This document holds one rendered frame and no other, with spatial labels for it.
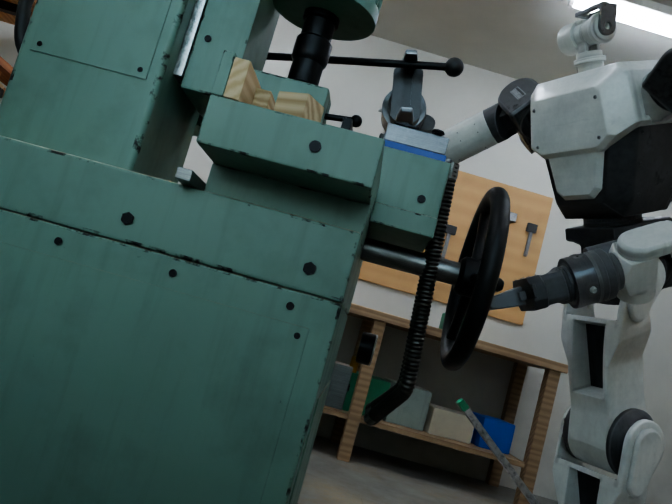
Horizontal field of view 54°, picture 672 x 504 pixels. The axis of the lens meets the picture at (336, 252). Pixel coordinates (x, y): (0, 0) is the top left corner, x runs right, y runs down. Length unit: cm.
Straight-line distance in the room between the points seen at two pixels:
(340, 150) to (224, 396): 32
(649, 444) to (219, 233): 102
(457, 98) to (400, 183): 382
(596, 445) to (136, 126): 109
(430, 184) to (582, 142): 51
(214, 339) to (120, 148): 34
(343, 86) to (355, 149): 393
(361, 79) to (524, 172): 129
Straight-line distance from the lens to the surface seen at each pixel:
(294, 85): 107
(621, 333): 146
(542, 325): 473
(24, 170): 93
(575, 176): 146
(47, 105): 107
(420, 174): 100
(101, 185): 89
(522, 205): 472
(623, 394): 153
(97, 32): 108
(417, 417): 407
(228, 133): 78
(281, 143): 77
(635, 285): 122
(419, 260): 102
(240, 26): 108
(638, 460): 152
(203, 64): 107
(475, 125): 167
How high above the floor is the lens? 68
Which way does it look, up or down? 7 degrees up
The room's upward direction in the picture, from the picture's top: 16 degrees clockwise
